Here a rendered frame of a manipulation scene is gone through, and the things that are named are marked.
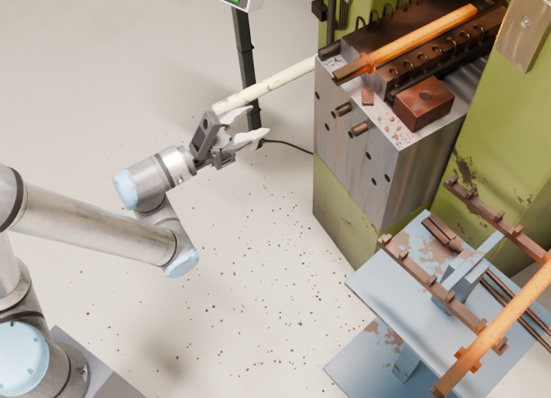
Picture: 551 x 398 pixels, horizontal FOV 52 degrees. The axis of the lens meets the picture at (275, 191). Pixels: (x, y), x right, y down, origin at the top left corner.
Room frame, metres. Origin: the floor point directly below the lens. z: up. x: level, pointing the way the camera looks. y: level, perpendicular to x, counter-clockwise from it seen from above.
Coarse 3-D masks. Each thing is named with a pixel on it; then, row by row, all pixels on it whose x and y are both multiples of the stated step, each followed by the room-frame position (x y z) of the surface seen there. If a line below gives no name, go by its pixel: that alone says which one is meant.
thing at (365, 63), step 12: (456, 12) 1.13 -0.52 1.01; (468, 12) 1.13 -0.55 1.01; (432, 24) 1.10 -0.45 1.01; (444, 24) 1.10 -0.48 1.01; (408, 36) 1.06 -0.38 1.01; (420, 36) 1.06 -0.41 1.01; (384, 48) 1.03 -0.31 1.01; (396, 48) 1.02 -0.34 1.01; (360, 60) 0.99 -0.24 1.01; (372, 60) 0.99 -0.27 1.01; (336, 72) 0.96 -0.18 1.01; (348, 72) 0.96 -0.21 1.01; (360, 72) 0.97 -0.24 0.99; (372, 72) 0.98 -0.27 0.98; (336, 84) 0.94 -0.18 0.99
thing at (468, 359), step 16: (544, 272) 0.39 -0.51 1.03; (528, 288) 0.36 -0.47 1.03; (544, 288) 0.36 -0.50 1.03; (512, 304) 0.33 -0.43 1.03; (528, 304) 0.33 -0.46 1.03; (496, 320) 0.30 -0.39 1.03; (512, 320) 0.30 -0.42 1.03; (480, 336) 0.28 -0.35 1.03; (496, 336) 0.27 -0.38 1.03; (464, 352) 0.25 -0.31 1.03; (480, 352) 0.25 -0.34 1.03; (464, 368) 0.22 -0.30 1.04; (448, 384) 0.20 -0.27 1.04
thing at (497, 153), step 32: (544, 64) 0.74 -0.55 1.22; (480, 96) 0.84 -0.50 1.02; (512, 96) 0.77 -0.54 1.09; (544, 96) 0.72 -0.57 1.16; (480, 128) 0.81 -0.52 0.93; (512, 128) 0.74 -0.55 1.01; (544, 128) 0.69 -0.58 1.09; (480, 160) 0.78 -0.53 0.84; (512, 160) 0.71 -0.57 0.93; (544, 160) 0.65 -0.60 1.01; (448, 192) 0.82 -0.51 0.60; (480, 192) 0.74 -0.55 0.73; (512, 192) 0.67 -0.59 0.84; (544, 192) 0.65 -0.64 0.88; (448, 224) 0.78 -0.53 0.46; (480, 224) 0.70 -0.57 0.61; (512, 224) 0.63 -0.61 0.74; (544, 224) 0.72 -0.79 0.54; (512, 256) 0.69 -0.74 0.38
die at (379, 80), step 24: (432, 0) 1.22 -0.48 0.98; (456, 0) 1.20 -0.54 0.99; (384, 24) 1.14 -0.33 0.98; (408, 24) 1.13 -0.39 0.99; (456, 24) 1.10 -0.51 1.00; (480, 24) 1.10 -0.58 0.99; (360, 48) 1.05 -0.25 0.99; (408, 48) 1.03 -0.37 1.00; (384, 72) 0.96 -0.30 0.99; (408, 72) 0.96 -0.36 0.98; (384, 96) 0.93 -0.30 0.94
